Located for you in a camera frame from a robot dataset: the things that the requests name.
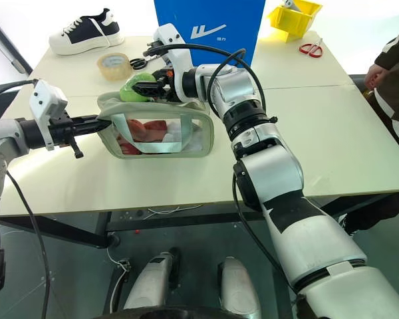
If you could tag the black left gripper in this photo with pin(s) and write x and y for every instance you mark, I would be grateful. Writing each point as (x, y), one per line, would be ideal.
(61, 131)

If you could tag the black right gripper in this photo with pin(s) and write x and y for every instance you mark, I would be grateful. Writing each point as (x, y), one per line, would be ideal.
(169, 86)

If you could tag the green pouch with clear window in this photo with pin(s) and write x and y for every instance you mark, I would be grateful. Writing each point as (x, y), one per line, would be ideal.
(207, 133)

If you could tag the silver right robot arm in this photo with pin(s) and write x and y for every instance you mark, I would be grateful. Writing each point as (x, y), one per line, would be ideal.
(269, 172)

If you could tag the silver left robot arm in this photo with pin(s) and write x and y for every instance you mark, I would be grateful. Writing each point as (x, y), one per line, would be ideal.
(3, 131)

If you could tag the bystander bare hand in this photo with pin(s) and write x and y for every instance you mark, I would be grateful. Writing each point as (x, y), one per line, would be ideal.
(374, 76)

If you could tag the black scissors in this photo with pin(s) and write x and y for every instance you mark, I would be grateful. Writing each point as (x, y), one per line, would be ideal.
(138, 63)

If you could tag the clear packing tape roll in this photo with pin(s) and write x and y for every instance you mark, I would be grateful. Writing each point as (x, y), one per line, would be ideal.
(114, 71)

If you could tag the red cloth item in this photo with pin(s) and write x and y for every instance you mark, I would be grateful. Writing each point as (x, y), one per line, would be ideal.
(146, 131)

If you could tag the white cloth item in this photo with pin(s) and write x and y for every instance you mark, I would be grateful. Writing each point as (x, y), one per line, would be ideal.
(186, 139)

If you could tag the blue cardboard box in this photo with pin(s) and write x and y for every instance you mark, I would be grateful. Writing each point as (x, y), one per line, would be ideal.
(173, 13)

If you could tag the black and white sneaker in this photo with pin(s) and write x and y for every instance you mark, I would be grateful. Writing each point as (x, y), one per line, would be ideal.
(86, 31)

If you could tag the yellow plastic bin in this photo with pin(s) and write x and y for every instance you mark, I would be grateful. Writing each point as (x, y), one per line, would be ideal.
(292, 23)

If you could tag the white grey tool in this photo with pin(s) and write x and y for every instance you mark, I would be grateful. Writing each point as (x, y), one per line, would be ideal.
(290, 4)

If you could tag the silver left robot leg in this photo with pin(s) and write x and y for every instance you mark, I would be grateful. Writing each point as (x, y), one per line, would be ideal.
(149, 285)

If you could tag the silver robot leg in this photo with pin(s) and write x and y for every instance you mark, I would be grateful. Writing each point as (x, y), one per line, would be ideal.
(237, 292)
(149, 285)

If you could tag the dark rounded robot torso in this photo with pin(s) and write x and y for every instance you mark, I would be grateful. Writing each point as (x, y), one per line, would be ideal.
(186, 314)

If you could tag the silver right robot leg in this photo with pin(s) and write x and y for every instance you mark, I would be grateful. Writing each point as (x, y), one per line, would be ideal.
(237, 292)

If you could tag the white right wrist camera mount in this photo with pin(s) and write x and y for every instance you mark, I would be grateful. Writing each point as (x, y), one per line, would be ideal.
(177, 60)

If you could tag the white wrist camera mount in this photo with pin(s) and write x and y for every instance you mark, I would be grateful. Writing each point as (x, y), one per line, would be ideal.
(46, 94)
(177, 60)

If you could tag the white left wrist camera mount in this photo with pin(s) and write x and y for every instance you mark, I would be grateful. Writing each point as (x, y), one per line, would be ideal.
(46, 94)

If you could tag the black table frame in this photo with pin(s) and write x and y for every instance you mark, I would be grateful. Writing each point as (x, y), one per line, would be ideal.
(53, 229)

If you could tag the dark metal post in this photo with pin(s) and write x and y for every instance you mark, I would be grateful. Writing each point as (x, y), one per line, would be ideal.
(6, 43)

